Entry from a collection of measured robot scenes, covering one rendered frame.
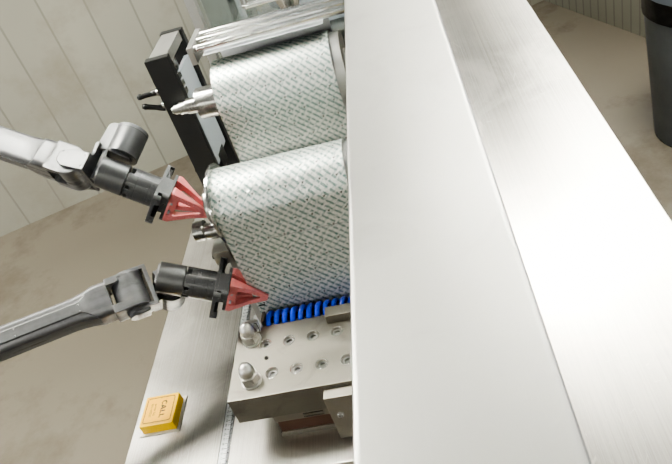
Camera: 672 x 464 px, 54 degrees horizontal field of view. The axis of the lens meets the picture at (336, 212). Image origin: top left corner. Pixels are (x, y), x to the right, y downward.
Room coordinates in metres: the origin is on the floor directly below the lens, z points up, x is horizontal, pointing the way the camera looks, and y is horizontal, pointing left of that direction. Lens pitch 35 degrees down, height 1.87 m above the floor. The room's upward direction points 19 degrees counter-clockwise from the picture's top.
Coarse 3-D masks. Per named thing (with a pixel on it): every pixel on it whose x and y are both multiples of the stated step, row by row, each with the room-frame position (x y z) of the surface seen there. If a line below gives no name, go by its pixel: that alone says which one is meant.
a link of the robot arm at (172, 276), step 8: (160, 264) 0.98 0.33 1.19; (168, 264) 0.98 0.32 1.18; (176, 264) 0.99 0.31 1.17; (152, 272) 0.97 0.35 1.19; (160, 272) 0.97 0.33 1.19; (168, 272) 0.97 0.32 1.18; (176, 272) 0.97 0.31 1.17; (184, 272) 0.97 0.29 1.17; (160, 280) 0.96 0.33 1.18; (168, 280) 0.96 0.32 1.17; (176, 280) 0.95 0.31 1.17; (184, 280) 0.96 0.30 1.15; (160, 288) 0.95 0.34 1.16; (168, 288) 0.95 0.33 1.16; (176, 288) 0.95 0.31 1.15
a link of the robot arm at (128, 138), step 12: (108, 132) 1.14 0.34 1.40; (120, 132) 1.12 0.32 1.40; (132, 132) 1.12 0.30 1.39; (144, 132) 1.13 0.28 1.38; (96, 144) 1.11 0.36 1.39; (108, 144) 1.11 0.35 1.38; (120, 144) 1.10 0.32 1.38; (132, 144) 1.10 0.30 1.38; (144, 144) 1.12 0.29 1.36; (60, 156) 1.09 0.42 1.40; (72, 156) 1.08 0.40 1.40; (84, 156) 1.08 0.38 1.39; (96, 156) 1.10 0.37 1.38; (132, 156) 1.09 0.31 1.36; (72, 168) 1.07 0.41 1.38; (84, 168) 1.06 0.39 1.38
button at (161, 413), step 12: (156, 396) 0.94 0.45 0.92; (168, 396) 0.93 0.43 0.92; (180, 396) 0.93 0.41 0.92; (144, 408) 0.92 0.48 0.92; (156, 408) 0.91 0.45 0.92; (168, 408) 0.90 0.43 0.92; (180, 408) 0.90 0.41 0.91; (144, 420) 0.89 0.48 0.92; (156, 420) 0.88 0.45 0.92; (168, 420) 0.87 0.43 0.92; (144, 432) 0.88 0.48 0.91
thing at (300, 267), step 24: (264, 240) 0.94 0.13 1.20; (288, 240) 0.93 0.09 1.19; (312, 240) 0.92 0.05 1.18; (336, 240) 0.91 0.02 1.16; (240, 264) 0.95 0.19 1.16; (264, 264) 0.94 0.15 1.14; (288, 264) 0.93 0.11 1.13; (312, 264) 0.93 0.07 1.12; (336, 264) 0.92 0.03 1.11; (264, 288) 0.95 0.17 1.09; (288, 288) 0.94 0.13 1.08; (312, 288) 0.93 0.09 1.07; (336, 288) 0.92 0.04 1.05
